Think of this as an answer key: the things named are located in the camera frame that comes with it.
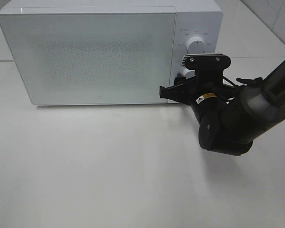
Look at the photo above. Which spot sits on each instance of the white microwave oven body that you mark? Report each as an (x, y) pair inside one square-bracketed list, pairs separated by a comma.
[(192, 17)]

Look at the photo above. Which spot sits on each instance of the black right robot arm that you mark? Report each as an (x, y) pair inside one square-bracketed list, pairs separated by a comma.
[(231, 115)]

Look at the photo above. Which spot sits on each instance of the white microwave knob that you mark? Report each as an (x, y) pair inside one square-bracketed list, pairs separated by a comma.
[(188, 73), (196, 44)]

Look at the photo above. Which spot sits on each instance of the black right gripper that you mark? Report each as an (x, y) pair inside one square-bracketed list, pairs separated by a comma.
[(202, 90)]

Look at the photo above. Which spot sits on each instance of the white microwave door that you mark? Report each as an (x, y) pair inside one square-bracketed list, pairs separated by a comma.
[(79, 59)]

